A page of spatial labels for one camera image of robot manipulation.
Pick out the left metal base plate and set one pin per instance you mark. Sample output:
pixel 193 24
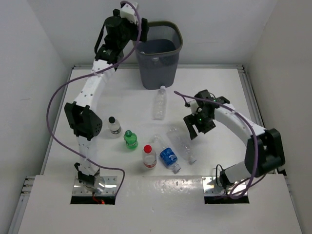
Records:
pixel 104 186

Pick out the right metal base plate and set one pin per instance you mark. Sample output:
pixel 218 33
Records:
pixel 212 187

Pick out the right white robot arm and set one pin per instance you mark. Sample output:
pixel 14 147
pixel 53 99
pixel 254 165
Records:
pixel 264 149

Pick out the grey mesh waste bin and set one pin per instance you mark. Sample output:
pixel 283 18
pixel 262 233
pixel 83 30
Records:
pixel 158 57

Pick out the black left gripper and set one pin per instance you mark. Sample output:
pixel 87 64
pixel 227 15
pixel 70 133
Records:
pixel 132 26

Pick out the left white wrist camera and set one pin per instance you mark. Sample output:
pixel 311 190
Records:
pixel 127 12

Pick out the green plastic bottle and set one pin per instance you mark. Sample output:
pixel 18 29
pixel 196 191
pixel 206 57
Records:
pixel 130 140

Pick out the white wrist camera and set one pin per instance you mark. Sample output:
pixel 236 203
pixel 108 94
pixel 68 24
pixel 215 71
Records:
pixel 127 12
pixel 195 108

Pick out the clear crushed bottle white cap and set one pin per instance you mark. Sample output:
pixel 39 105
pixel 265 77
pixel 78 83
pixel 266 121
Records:
pixel 181 143

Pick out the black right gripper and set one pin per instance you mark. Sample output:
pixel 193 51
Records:
pixel 204 129

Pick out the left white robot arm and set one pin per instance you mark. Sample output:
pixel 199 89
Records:
pixel 81 113

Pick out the black cap small bottle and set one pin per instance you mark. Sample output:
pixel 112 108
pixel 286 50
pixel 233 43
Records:
pixel 114 126

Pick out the aluminium table edge rail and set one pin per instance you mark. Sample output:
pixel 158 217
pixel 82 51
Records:
pixel 250 97

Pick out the metal base plate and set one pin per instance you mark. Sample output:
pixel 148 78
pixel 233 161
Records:
pixel 104 186
pixel 212 187

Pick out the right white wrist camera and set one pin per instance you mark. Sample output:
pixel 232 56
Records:
pixel 195 108

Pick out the red cap clear bottle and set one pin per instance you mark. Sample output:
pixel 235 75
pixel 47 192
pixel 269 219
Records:
pixel 149 157

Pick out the clear bottle blue label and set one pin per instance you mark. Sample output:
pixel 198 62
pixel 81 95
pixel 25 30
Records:
pixel 166 154

